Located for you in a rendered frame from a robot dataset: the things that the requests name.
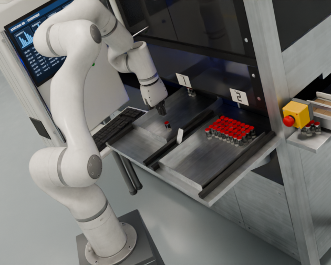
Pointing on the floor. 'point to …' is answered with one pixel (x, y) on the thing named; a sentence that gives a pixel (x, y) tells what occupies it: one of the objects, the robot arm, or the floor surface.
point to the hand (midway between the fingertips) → (161, 110)
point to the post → (276, 87)
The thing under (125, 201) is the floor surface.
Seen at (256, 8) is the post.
